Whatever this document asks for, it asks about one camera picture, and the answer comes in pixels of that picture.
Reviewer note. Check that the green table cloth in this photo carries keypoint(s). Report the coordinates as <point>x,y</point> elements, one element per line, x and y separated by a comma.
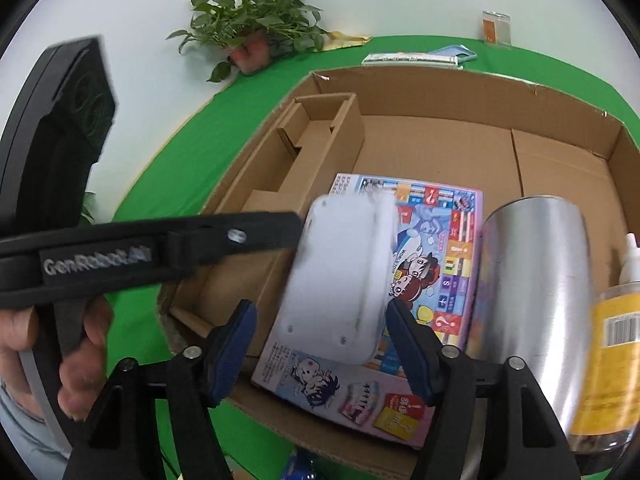
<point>210,135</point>

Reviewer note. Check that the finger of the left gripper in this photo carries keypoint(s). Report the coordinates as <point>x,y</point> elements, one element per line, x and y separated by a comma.
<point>209,239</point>

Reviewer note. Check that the blue toy item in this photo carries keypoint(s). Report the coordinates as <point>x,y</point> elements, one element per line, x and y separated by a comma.
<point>300,466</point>

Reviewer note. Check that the leafy plant at left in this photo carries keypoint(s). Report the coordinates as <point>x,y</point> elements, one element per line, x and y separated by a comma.
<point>87,213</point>

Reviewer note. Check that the potted green plant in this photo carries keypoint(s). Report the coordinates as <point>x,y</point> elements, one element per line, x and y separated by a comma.
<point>252,33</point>

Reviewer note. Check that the blue phone case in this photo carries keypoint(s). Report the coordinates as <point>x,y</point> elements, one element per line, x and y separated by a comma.
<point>458,53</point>

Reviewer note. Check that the narrow cardboard insert tray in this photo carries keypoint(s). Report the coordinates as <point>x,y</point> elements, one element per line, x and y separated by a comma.
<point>285,168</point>

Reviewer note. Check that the silver metal tin can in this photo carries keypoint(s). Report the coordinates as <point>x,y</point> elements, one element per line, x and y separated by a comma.
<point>533,296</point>

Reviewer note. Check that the colourful board game box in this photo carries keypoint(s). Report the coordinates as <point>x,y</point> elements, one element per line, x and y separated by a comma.
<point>433,273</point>

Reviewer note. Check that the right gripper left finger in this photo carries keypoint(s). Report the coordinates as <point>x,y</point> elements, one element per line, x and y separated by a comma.
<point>227,349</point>

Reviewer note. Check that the yellow cloth by plant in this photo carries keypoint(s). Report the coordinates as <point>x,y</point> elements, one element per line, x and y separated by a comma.
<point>337,41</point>

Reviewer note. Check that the grey sleeve forearm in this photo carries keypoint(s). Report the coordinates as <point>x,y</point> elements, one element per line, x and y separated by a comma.
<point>32,439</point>

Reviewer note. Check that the large open cardboard box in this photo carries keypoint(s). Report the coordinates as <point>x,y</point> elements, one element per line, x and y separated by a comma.
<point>394,105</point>

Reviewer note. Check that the white green carton box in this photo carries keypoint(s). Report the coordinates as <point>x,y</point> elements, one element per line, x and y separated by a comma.
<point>410,58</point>

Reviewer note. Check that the white device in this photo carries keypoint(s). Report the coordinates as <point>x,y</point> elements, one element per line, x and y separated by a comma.
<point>334,302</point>

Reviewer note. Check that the yellow label bottle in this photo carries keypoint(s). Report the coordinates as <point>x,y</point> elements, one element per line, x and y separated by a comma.
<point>608,410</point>

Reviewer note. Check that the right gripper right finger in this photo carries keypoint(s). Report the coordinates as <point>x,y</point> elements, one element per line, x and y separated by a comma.
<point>417,347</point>

